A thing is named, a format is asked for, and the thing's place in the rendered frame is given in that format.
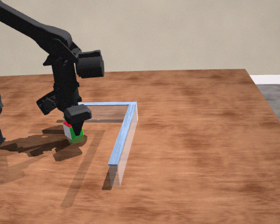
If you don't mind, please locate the transparent red cube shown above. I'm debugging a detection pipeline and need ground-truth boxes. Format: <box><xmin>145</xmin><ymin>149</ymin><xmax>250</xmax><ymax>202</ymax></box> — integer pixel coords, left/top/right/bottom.
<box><xmin>67</xmin><ymin>129</ymin><xmax>84</xmax><ymax>145</ymax></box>

